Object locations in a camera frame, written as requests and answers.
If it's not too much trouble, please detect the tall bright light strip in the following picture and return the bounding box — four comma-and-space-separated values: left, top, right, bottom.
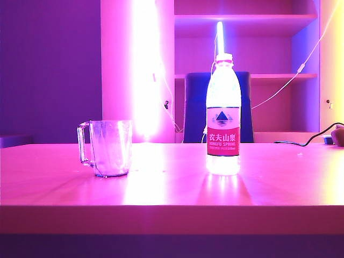
128, 0, 166, 142

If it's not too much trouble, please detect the black cable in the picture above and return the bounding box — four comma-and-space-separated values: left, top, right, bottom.
273, 122, 344, 147

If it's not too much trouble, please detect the transparent glass mug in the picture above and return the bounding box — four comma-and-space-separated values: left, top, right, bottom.
77, 119, 133, 178

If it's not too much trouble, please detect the small glowing light stick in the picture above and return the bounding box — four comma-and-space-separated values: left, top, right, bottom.
216, 21, 225, 55

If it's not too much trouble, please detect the white cable with switch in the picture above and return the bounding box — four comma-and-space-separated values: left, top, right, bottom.
152, 63, 186, 133

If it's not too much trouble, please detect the rounded beige object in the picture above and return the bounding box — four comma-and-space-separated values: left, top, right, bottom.
331, 128, 344, 147

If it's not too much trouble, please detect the clear plastic mineral water bottle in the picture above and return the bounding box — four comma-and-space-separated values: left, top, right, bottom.
206, 53, 241, 176

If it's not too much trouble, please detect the dark blue chair back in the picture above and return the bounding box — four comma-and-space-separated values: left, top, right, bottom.
183, 71, 255, 144

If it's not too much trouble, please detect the long white hanging cable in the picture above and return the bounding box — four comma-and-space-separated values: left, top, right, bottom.
251, 0, 339, 110

